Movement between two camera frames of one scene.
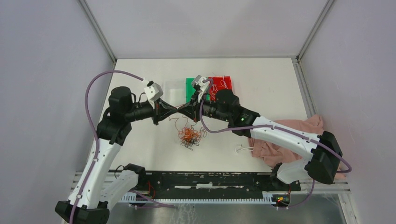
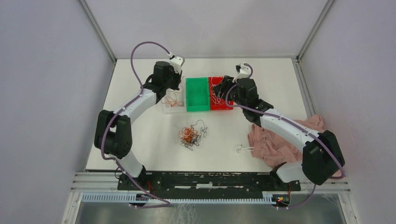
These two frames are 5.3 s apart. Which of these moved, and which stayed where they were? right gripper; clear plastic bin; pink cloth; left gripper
Moved: left gripper; right gripper
Stayed: pink cloth; clear plastic bin
